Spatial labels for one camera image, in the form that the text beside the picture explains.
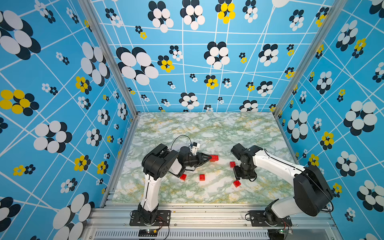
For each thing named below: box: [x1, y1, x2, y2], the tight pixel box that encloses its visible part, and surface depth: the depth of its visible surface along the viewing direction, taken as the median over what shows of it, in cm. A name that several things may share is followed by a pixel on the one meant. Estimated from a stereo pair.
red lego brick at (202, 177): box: [199, 174, 205, 181], surface depth 88 cm
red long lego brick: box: [209, 155, 219, 162], surface depth 93 cm
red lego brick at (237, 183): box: [233, 180, 242, 188], surface depth 86 cm
